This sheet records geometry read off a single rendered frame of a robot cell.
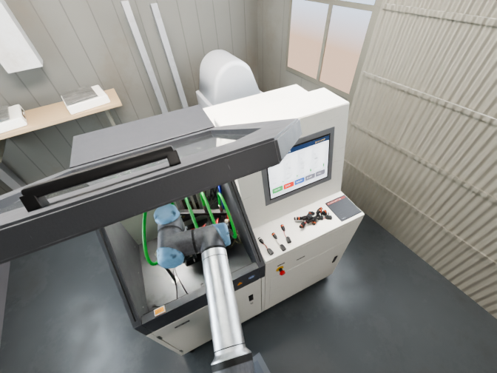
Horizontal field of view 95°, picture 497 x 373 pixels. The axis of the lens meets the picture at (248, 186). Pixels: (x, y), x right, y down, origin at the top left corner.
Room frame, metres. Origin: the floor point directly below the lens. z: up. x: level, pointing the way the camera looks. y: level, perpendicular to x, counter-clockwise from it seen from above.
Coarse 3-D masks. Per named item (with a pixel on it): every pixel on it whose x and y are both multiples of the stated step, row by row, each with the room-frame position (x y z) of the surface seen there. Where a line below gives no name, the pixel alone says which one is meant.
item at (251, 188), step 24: (312, 96) 1.23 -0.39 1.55; (336, 96) 1.22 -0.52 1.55; (216, 120) 1.05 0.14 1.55; (240, 120) 1.03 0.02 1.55; (264, 120) 1.02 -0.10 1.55; (312, 120) 1.04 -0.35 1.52; (336, 120) 1.09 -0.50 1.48; (336, 144) 1.06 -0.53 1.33; (336, 168) 1.03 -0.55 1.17; (240, 192) 0.81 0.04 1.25; (312, 192) 0.94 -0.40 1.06; (336, 192) 1.00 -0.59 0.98; (264, 216) 0.80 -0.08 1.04; (336, 240) 0.74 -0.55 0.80; (288, 264) 0.60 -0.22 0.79; (312, 264) 0.68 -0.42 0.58; (336, 264) 0.80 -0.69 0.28; (288, 288) 0.62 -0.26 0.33
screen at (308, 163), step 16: (304, 144) 0.99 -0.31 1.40; (320, 144) 1.02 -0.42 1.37; (288, 160) 0.94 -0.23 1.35; (304, 160) 0.97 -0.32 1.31; (320, 160) 1.00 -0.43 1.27; (272, 176) 0.88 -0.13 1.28; (288, 176) 0.91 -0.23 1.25; (304, 176) 0.94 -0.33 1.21; (320, 176) 0.98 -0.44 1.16; (272, 192) 0.85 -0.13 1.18; (288, 192) 0.89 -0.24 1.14
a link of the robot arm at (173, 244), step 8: (160, 232) 0.39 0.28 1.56; (168, 232) 0.38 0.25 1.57; (176, 232) 0.39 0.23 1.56; (184, 232) 0.38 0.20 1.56; (160, 240) 0.36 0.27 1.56; (168, 240) 0.36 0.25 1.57; (176, 240) 0.36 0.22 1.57; (184, 240) 0.36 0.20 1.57; (160, 248) 0.33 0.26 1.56; (168, 248) 0.33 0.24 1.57; (176, 248) 0.33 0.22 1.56; (184, 248) 0.34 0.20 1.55; (192, 248) 0.34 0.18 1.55; (160, 256) 0.31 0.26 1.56; (168, 256) 0.31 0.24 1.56; (176, 256) 0.31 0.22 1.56; (160, 264) 0.30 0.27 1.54; (168, 264) 0.30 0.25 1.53; (176, 264) 0.30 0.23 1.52
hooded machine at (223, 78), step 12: (204, 60) 2.78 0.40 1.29; (216, 60) 2.62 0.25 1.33; (228, 60) 2.53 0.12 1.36; (240, 60) 2.58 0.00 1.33; (204, 72) 2.67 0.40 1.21; (216, 72) 2.45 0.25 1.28; (228, 72) 2.44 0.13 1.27; (240, 72) 2.50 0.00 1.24; (204, 84) 2.65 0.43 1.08; (216, 84) 2.39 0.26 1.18; (228, 84) 2.43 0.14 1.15; (240, 84) 2.50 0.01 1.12; (252, 84) 2.56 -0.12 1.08; (204, 96) 2.64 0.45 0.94; (216, 96) 2.37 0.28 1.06; (228, 96) 2.43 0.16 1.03; (240, 96) 2.49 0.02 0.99
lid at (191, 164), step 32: (224, 128) 0.76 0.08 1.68; (256, 128) 0.46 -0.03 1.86; (288, 128) 0.35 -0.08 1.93; (128, 160) 0.23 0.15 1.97; (160, 160) 0.25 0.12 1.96; (192, 160) 0.25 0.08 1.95; (224, 160) 0.23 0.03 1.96; (256, 160) 0.24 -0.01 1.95; (32, 192) 0.19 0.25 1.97; (64, 192) 0.33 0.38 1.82; (96, 192) 0.19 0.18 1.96; (128, 192) 0.19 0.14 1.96; (160, 192) 0.19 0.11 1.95; (192, 192) 0.20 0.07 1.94; (0, 224) 0.15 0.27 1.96; (32, 224) 0.15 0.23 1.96; (64, 224) 0.15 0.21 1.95; (96, 224) 0.16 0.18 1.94; (0, 256) 0.12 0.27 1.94
